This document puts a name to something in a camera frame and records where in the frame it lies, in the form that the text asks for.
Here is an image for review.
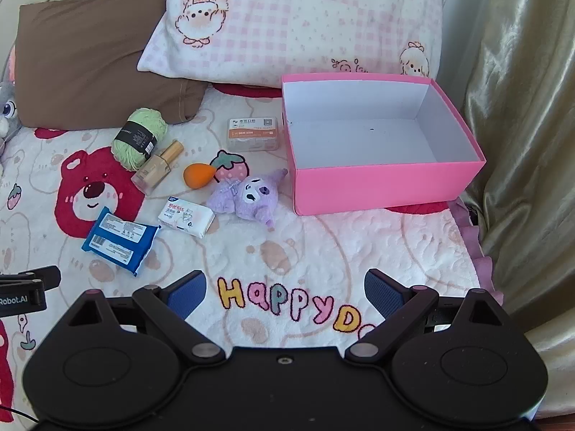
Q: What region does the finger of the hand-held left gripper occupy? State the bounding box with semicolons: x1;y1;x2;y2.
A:
0;266;63;291

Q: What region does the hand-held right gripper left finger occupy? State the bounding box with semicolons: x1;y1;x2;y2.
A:
67;269;227;367

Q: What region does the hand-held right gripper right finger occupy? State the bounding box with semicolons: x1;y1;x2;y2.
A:
344;268;508;365

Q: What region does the white tissue pack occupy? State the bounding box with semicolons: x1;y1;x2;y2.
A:
157;196;215;238

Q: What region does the blue wet wipes pack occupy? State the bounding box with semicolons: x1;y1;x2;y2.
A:
81;207;160;277

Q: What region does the purple plush toy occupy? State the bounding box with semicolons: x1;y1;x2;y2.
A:
206;168;289;231

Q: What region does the orange makeup sponge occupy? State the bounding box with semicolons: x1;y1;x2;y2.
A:
183;162;217;186

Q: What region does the beige foundation bottle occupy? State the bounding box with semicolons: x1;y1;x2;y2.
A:
130;140;185;196

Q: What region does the pink cardboard box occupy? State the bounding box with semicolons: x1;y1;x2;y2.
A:
281;73;487;216

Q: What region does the green yarn ball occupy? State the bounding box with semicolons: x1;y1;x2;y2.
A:
111;107;168;172

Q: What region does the printed bear blanket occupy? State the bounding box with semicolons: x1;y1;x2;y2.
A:
0;83;505;431

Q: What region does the grey rabbit plush toy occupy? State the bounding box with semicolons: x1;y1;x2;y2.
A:
0;47;23;156

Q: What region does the clear floss pick box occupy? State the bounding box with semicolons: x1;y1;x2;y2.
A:
226;117;281;152

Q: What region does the brown pillow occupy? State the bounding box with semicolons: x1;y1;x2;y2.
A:
15;0;210;129

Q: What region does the gold satin curtain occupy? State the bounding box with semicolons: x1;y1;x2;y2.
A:
442;0;575;419

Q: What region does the pink checked cartoon pillow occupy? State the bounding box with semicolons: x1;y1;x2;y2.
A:
136;0;447;88

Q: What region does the black cable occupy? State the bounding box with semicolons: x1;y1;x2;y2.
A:
0;404;37;423

